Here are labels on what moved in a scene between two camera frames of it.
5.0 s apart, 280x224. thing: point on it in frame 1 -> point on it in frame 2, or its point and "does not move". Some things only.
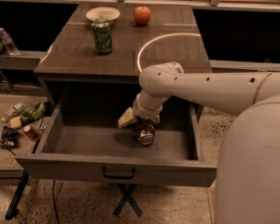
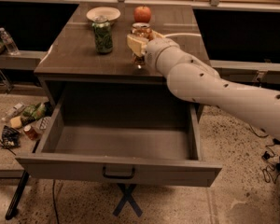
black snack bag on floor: [10, 137] does not move
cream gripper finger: [156, 119] -> [157, 35]
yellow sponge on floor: [16, 122] does not move
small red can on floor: [31, 133] does not move
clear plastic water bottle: [11, 48] does not move
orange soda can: [146, 130] -> [143, 30]
